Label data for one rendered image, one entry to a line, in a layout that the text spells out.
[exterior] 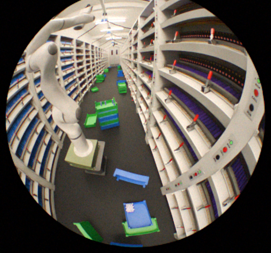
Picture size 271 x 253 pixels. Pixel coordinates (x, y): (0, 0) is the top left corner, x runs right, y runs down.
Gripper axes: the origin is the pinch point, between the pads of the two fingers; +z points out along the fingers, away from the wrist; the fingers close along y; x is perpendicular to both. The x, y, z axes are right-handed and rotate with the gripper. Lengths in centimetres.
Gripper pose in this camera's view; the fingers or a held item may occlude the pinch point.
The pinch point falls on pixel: (88, 5)
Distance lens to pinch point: 99.9
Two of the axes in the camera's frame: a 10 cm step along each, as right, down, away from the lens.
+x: 0.5, 3.9, -9.2
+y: 10.0, 0.3, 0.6
